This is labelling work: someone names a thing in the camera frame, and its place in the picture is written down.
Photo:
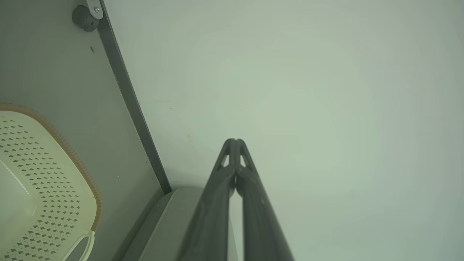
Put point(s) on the grey metal wall bracket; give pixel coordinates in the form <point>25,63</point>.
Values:
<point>95,9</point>

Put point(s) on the black baseboard strip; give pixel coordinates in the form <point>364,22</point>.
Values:
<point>134,105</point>

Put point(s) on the cream perforated laundry basket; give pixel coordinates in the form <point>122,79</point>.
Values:
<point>36,181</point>

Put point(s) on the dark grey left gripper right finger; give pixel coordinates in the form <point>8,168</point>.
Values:
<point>261,232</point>

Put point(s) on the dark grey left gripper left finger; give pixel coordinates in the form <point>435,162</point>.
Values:
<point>210,224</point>

